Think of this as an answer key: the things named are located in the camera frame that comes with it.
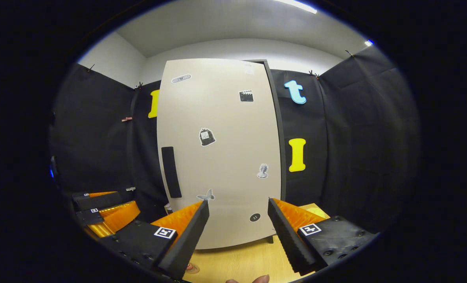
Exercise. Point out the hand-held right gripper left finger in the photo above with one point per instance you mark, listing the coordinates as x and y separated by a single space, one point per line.
186 239

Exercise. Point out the small ceiling light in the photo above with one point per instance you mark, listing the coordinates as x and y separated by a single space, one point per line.
369 43

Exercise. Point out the beige cabinet door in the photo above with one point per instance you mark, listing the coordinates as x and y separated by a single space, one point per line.
225 157

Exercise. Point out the black binder clip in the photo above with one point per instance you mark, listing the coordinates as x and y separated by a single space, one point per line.
139 84
90 67
349 53
314 74

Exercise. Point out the long ceiling light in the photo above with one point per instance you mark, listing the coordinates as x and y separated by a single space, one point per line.
296 5

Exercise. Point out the black backdrop cloth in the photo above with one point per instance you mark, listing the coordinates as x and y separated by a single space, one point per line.
355 149

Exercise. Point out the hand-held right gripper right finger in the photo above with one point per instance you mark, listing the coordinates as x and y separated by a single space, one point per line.
286 236

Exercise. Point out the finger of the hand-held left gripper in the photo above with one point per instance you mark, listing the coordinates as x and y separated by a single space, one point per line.
100 199
115 218

